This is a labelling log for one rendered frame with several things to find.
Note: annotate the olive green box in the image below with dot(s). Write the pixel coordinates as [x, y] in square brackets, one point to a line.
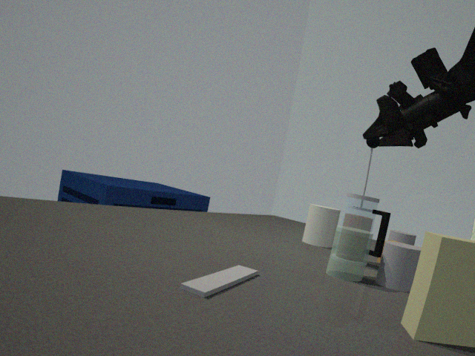
[441, 303]

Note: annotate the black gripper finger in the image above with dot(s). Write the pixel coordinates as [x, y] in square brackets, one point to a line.
[378, 129]
[399, 139]

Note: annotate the glass french press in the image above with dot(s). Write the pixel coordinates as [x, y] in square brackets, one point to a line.
[360, 211]

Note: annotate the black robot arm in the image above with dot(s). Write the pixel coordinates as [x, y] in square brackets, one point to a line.
[453, 89]

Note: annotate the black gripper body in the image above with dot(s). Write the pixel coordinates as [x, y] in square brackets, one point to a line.
[414, 119]

